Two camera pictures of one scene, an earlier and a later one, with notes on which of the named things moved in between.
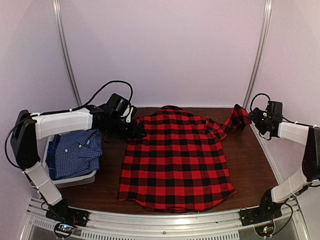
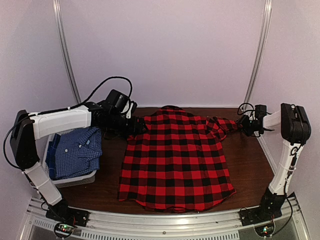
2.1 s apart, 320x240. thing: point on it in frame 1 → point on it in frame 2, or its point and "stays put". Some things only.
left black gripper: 131,133 stays put
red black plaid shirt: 180,164 stays put
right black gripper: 254,116 → 243,120
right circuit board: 265,230 stays put
